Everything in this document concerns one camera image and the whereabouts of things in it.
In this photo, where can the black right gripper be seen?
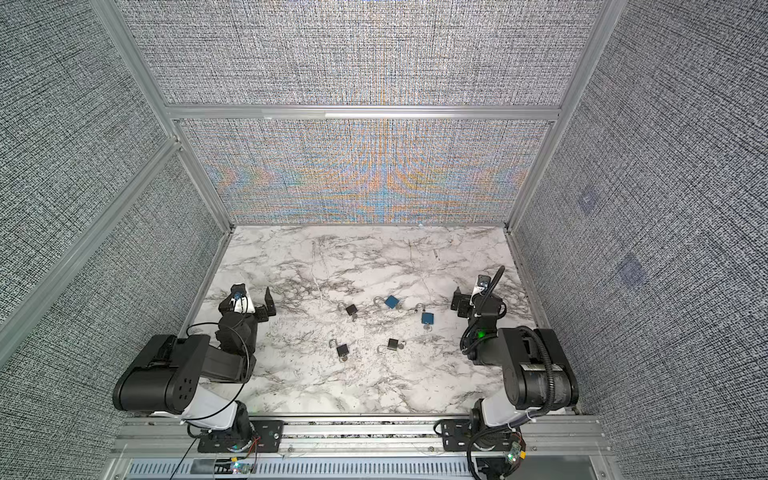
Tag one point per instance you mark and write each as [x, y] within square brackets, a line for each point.
[475, 306]

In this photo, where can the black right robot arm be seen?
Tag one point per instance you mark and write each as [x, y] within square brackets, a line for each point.
[537, 377]

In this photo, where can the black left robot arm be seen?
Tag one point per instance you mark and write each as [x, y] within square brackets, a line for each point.
[164, 378]

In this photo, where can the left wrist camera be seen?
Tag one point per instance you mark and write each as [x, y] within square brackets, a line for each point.
[243, 305]

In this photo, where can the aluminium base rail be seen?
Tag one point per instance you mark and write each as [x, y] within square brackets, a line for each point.
[299, 436]

